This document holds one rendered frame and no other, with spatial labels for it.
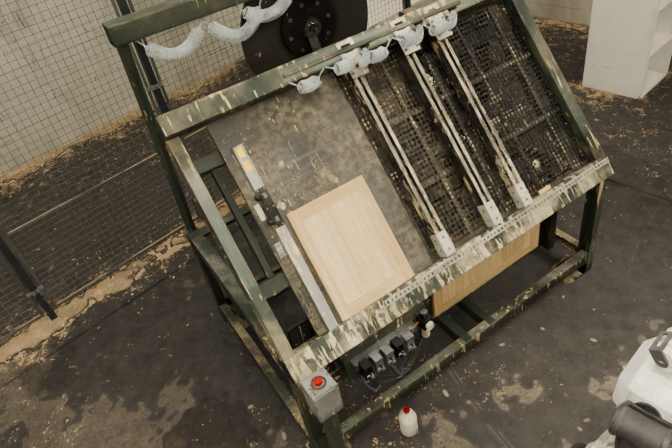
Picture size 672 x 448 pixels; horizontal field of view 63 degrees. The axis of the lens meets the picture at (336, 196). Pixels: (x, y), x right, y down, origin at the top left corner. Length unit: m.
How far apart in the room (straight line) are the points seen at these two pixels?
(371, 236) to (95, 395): 2.21
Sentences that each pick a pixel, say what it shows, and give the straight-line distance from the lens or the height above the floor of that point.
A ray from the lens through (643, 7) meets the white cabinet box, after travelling 5.76.
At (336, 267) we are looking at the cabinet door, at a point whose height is 1.07.
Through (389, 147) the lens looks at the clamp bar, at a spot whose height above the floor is 1.40.
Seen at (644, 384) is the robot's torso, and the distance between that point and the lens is 1.91.
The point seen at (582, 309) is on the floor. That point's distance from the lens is 3.87.
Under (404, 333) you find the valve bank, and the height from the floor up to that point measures 0.76.
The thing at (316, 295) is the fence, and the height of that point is 1.04.
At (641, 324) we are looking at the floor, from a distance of 3.88.
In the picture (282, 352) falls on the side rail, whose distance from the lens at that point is 2.52.
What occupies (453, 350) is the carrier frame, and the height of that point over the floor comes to 0.18.
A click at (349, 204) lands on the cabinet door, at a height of 1.25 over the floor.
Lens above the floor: 2.89
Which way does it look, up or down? 37 degrees down
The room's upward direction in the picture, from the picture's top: 11 degrees counter-clockwise
